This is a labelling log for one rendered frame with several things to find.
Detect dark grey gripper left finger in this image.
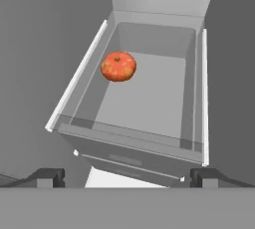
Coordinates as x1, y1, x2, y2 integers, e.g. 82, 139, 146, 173
12, 167, 66, 189

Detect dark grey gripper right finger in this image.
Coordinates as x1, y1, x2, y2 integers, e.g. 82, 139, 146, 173
189, 167, 255, 189

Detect clear grey freezer drawer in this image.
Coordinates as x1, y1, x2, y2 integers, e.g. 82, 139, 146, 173
44, 11, 211, 168

